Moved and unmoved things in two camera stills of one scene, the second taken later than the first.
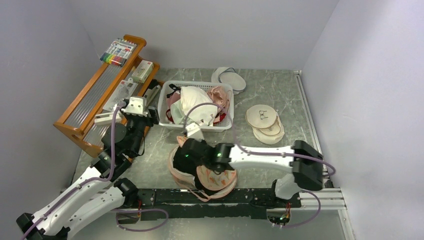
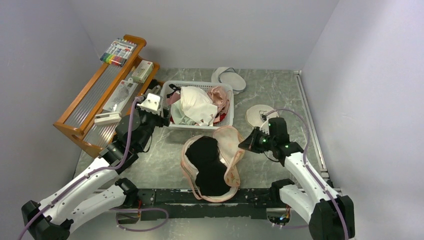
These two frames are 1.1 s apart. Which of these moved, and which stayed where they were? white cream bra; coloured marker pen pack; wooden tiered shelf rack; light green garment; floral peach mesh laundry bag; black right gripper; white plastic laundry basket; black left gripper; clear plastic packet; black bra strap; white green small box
Moved: floral peach mesh laundry bag; black right gripper; black left gripper
Stayed: black bra strap; coloured marker pen pack; white plastic laundry basket; clear plastic packet; white cream bra; white green small box; light green garment; wooden tiered shelf rack
